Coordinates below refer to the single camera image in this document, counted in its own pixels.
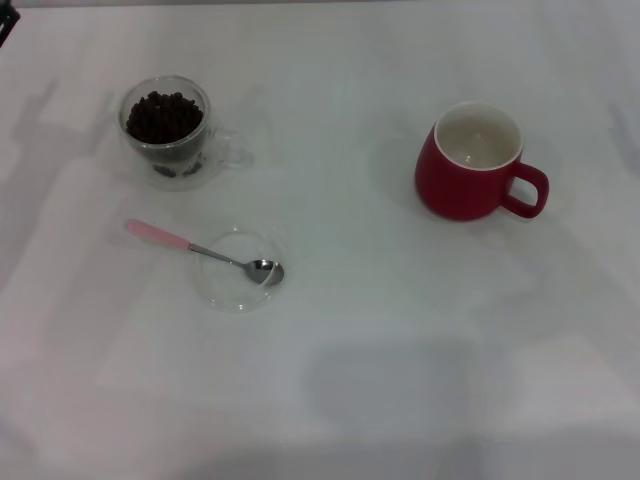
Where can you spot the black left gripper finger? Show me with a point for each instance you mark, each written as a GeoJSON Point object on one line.
{"type": "Point", "coordinates": [6, 20]}

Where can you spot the clear glass saucer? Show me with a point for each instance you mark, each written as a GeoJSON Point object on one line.
{"type": "Point", "coordinates": [235, 295]}

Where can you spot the double-walled glass cup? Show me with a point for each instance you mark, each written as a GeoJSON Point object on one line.
{"type": "Point", "coordinates": [227, 150]}

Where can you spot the coffee beans in glass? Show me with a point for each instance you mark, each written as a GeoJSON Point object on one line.
{"type": "Point", "coordinates": [162, 117]}

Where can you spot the red ceramic mug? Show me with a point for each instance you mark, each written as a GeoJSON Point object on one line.
{"type": "Point", "coordinates": [450, 185]}

